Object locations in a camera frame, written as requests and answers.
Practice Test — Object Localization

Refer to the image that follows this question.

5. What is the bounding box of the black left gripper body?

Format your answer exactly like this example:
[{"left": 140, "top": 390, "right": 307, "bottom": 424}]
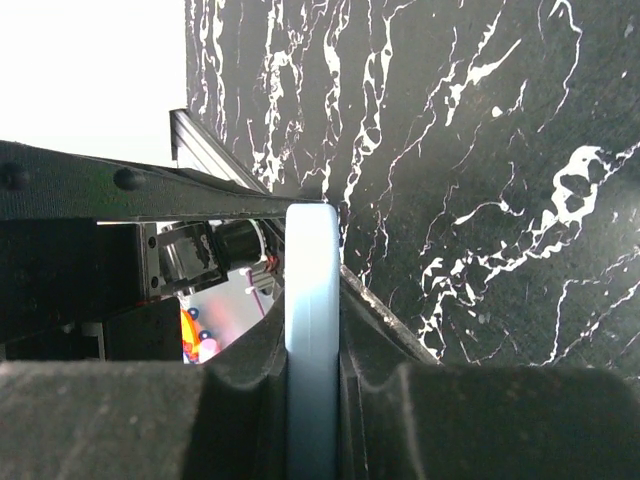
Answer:
[{"left": 1, "top": 220, "right": 183, "bottom": 361}]

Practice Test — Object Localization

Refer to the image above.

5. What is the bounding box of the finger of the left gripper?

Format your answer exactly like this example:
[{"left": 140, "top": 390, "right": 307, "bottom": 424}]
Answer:
[{"left": 1, "top": 140, "right": 315, "bottom": 221}]

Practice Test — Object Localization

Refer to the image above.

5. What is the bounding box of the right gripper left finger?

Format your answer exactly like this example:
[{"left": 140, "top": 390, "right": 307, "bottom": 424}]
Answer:
[{"left": 1, "top": 300, "right": 287, "bottom": 479}]

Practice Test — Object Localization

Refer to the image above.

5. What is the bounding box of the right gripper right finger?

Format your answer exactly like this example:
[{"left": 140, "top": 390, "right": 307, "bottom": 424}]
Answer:
[{"left": 339, "top": 268, "right": 639, "bottom": 479}]

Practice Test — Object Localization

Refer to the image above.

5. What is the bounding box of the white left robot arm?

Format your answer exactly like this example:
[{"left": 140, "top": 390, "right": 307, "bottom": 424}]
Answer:
[{"left": 1, "top": 141, "right": 291, "bottom": 362}]

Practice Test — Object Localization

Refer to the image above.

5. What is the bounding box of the aluminium front rail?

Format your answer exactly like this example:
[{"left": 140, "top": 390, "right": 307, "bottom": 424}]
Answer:
[{"left": 170, "top": 110, "right": 269, "bottom": 194}]

